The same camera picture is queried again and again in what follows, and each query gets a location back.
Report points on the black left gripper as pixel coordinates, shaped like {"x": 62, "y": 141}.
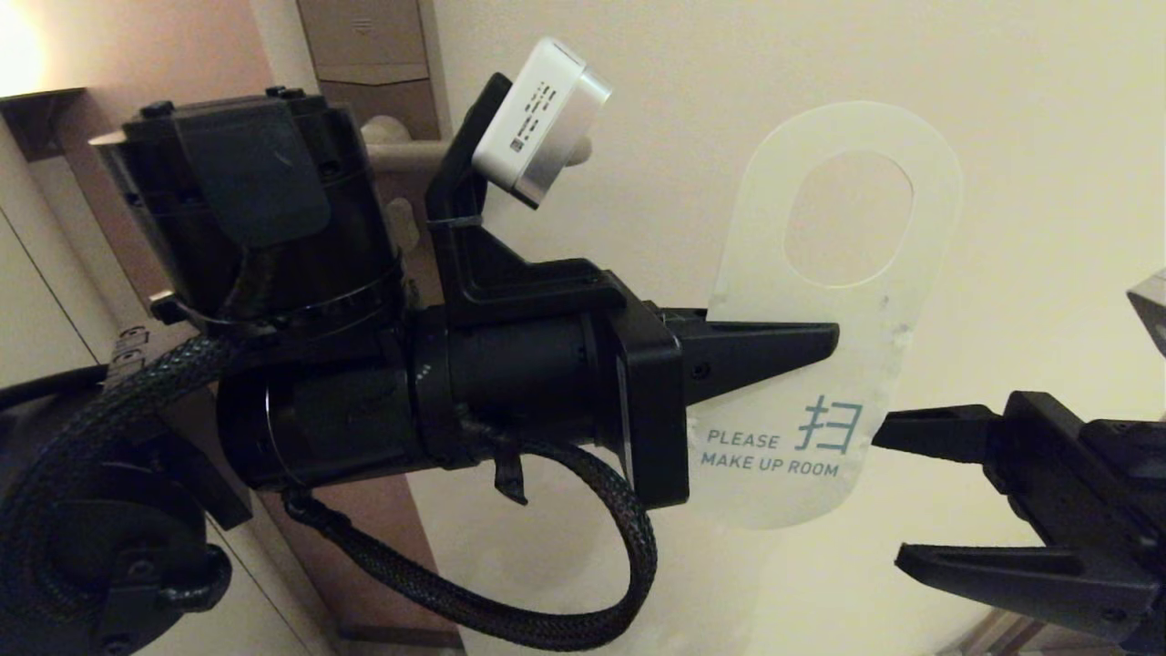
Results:
{"x": 651, "y": 410}

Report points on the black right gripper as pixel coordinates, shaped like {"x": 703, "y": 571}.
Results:
{"x": 1093, "y": 492}

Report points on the blue and white door hanger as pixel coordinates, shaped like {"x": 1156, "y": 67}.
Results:
{"x": 756, "y": 228}

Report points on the cream door panel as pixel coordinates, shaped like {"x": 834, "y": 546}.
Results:
{"x": 1002, "y": 137}

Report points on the bronze door lock plate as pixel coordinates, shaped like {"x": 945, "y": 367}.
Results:
{"x": 364, "y": 46}

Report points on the brown wooden frame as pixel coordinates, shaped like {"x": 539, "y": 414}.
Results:
{"x": 1002, "y": 638}

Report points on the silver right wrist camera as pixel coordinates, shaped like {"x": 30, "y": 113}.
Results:
{"x": 1150, "y": 314}

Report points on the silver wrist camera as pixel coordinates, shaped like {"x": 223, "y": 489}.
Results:
{"x": 537, "y": 123}
{"x": 1150, "y": 314}

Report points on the black left camera bracket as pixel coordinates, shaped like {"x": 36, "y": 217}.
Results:
{"x": 483, "y": 255}

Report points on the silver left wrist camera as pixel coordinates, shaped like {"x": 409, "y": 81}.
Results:
{"x": 537, "y": 123}

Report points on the pink-brown door frame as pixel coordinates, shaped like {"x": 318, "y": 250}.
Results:
{"x": 182, "y": 46}

